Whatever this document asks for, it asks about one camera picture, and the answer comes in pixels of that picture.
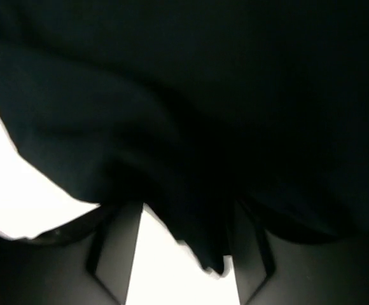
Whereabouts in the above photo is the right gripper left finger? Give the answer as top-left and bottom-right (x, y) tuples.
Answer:
(87, 203), (143, 304)

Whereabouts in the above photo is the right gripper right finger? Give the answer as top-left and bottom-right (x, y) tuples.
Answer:
(226, 201), (276, 305)

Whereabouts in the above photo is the black t shirt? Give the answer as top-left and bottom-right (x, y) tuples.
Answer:
(0, 1), (369, 273)

